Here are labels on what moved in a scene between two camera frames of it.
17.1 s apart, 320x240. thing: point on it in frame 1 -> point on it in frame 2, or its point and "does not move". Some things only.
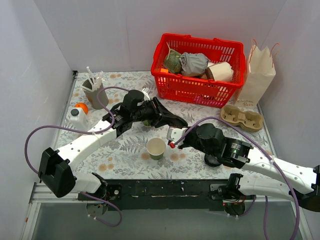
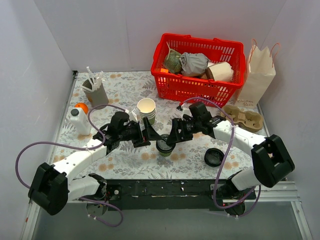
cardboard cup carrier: x=250 y=121 does not move
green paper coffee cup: x=156 y=147 -> x=165 y=154
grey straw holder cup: x=92 y=96 does not move
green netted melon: x=173 y=63 does not move
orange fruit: x=83 y=106 does not move
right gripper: x=188 y=139 -> x=180 y=130
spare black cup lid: x=211 y=161 does not move
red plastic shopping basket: x=198 y=71 does not move
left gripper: x=155 y=111 -> x=140 y=135
